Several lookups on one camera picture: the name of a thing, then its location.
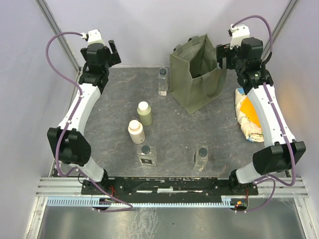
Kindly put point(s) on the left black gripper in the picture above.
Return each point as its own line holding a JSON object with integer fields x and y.
{"x": 113, "y": 58}

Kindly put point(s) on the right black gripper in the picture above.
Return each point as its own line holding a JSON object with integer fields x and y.
{"x": 222, "y": 52}

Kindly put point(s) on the olive green canvas bag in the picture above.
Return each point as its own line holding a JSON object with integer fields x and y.
{"x": 195, "y": 79}

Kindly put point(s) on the green liquid white-cap bottle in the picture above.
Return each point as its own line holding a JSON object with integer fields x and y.
{"x": 145, "y": 112}

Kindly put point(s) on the beige white-cap bottle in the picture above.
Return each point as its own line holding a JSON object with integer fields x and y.
{"x": 136, "y": 131}

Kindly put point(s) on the clear bottle black label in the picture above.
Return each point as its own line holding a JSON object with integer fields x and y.
{"x": 147, "y": 155}

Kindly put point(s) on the clear bottle dark cap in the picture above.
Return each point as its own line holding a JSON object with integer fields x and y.
{"x": 200, "y": 158}

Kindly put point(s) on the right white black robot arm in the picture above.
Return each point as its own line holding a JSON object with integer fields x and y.
{"x": 282, "y": 151}

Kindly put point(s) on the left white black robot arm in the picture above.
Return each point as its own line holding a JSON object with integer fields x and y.
{"x": 67, "y": 141}

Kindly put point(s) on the yellow patterned snack bag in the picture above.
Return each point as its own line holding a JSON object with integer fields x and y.
{"x": 247, "y": 117}

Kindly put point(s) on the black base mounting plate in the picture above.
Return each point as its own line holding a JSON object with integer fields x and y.
{"x": 175, "y": 189}

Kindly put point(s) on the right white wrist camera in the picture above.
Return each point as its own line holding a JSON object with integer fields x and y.
{"x": 238, "y": 33}

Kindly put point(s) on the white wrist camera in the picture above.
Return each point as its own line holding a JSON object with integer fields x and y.
{"x": 238, "y": 33}
{"x": 93, "y": 36}

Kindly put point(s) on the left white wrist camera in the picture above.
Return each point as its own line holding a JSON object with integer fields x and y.
{"x": 93, "y": 36}

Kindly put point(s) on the right aluminium corner post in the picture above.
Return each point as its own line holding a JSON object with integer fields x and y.
{"x": 285, "y": 16}

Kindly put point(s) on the aluminium front rail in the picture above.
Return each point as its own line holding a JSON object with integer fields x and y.
{"x": 70, "y": 187}

